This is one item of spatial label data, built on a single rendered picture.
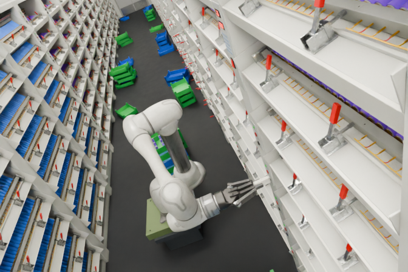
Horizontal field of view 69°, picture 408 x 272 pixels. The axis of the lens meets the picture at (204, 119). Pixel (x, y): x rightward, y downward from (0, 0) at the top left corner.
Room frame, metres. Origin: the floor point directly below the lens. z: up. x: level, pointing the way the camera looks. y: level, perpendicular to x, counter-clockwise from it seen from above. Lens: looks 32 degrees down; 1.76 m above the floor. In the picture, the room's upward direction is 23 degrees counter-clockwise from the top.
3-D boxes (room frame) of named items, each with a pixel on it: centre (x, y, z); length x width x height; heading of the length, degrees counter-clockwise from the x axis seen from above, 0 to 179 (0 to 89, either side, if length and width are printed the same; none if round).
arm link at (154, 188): (1.47, 0.43, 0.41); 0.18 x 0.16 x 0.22; 107
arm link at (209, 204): (0.84, 0.11, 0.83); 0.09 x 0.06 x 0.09; 1
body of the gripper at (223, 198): (0.84, 0.04, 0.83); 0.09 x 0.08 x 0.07; 91
